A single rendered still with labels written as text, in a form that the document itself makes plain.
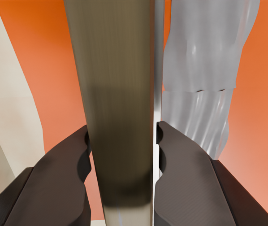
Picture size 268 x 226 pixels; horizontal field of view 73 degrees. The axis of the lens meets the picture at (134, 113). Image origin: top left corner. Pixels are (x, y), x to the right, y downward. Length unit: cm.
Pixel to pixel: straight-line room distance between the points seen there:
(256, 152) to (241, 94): 8
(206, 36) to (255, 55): 5
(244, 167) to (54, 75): 24
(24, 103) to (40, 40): 7
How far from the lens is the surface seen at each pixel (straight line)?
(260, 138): 25
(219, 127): 22
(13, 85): 21
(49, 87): 20
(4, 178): 27
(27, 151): 25
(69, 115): 20
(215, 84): 19
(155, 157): 17
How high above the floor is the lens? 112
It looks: 63 degrees down
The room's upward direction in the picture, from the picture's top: 179 degrees clockwise
